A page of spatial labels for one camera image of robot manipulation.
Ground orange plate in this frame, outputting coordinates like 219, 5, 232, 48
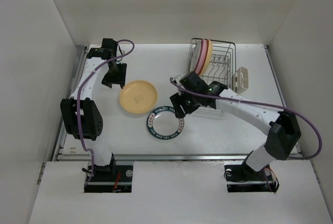
119, 80, 158, 114

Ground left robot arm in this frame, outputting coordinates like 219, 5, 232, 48
60, 38, 127, 181

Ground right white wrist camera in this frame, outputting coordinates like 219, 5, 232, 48
170, 75, 183, 85

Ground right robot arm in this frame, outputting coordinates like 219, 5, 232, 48
170, 72, 301, 179

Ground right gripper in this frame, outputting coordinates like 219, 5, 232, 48
170, 88, 201, 118

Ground tan plate beside pink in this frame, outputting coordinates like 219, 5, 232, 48
200, 39, 213, 75

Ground wire dish rack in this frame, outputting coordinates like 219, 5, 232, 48
200, 39, 236, 90

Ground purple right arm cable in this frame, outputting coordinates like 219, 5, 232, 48
169, 76, 322, 192

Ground green rimmed lettered plate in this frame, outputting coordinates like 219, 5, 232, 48
146, 106, 185, 141

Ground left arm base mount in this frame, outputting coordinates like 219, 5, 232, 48
84, 165, 133, 193

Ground white cutlery holder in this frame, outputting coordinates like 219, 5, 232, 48
232, 67, 249, 94

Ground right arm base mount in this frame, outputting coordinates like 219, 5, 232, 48
224, 164, 280, 193

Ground white patterned plate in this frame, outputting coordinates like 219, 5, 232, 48
189, 41, 201, 72

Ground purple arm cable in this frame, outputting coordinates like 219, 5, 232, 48
169, 76, 322, 192
77, 38, 136, 191

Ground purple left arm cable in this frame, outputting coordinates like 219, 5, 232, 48
77, 38, 136, 191

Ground aluminium frame rail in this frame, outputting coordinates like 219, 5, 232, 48
49, 44, 305, 162

